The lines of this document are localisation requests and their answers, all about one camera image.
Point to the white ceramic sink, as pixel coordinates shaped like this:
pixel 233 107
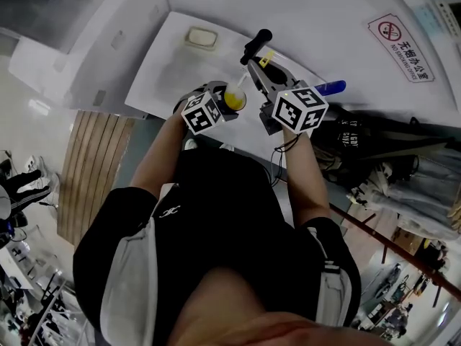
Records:
pixel 173 70

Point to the blue bottle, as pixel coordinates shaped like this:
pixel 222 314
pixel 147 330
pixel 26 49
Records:
pixel 333 87

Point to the white and blue cup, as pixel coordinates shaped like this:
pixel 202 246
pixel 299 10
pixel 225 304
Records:
pixel 240 107

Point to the black faucet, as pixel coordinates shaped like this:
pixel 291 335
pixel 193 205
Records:
pixel 257 45

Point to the person's chest and chin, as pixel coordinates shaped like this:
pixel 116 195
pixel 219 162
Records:
pixel 223 305

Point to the hanging pale clothes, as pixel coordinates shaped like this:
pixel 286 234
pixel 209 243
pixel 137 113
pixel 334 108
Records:
pixel 425 200

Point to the person's right forearm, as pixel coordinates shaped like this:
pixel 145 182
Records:
pixel 306 182

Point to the no smoking wall sign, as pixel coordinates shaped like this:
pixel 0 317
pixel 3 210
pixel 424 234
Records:
pixel 401 47

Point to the person's white shoe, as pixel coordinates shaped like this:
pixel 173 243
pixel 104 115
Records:
pixel 227 147
pixel 191 144

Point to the person's left white shoe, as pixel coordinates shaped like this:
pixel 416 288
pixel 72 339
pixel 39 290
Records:
pixel 191 144

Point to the red-brown wooden coat rack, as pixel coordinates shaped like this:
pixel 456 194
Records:
pixel 396 249

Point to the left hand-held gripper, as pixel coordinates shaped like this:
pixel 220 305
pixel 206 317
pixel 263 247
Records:
pixel 200 115

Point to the soap dish with soap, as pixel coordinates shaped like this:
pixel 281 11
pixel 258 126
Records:
pixel 201 38

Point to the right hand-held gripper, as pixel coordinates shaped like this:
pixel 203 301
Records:
pixel 299 110

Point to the person's left forearm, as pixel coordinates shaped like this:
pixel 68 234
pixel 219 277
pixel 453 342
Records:
pixel 155 157

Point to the person's black shirt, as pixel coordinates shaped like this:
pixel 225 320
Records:
pixel 223 222

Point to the white stepped cabinet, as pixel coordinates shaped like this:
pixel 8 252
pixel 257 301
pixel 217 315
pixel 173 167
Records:
pixel 93 67

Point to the cardboard box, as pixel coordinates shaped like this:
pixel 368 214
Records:
pixel 407 236

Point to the wooden slatted platform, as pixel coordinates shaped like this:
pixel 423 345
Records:
pixel 90 175

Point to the silver foil covered window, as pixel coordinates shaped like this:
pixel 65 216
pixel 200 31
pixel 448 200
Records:
pixel 36 9

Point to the person's right white shoe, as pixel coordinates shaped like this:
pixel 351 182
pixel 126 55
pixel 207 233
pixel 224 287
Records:
pixel 227 147

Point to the black printed bag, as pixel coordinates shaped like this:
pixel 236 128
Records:
pixel 378 139

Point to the yellow toothbrush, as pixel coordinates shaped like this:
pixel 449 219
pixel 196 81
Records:
pixel 234 99

